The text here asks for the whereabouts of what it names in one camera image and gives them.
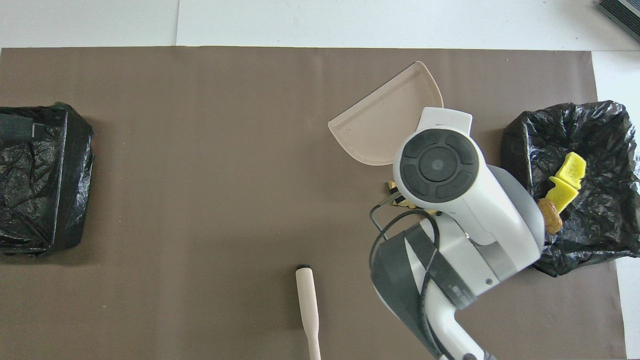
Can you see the yellow foam piece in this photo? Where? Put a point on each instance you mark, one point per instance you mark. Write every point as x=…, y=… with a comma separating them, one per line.
x=560, y=196
x=572, y=170

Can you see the brown paper table mat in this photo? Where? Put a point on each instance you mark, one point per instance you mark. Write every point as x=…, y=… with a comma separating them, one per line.
x=200, y=150

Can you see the dark ribbed device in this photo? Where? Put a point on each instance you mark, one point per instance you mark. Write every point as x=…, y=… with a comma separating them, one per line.
x=622, y=12

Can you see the black bag lined bin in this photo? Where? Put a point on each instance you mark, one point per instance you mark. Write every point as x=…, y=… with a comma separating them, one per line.
x=600, y=235
x=30, y=215

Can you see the brown cork-like lump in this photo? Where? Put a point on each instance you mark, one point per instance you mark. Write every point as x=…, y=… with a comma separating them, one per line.
x=551, y=217

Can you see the beige hand brush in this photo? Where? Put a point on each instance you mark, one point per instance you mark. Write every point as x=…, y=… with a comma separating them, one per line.
x=306, y=290

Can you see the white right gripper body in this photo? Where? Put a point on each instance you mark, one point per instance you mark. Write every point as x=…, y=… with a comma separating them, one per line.
x=447, y=120

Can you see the striped pastry piece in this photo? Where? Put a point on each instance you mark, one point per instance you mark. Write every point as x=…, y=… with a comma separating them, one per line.
x=390, y=186

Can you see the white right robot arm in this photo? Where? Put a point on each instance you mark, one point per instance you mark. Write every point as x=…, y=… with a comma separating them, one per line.
x=475, y=220

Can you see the beige plastic dustpan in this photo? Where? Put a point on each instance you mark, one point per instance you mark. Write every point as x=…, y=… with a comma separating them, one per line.
x=380, y=125

